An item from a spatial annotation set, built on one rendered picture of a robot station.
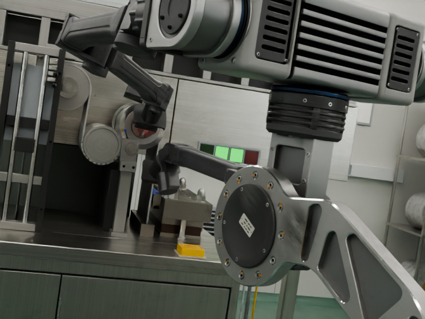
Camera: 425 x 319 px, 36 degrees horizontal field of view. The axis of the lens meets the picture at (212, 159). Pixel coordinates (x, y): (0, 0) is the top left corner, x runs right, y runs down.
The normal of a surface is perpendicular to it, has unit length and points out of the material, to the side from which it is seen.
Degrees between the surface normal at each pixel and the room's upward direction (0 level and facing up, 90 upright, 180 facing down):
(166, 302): 90
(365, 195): 90
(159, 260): 90
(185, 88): 90
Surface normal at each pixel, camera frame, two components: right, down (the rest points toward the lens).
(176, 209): 0.24, 0.09
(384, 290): -0.82, -0.09
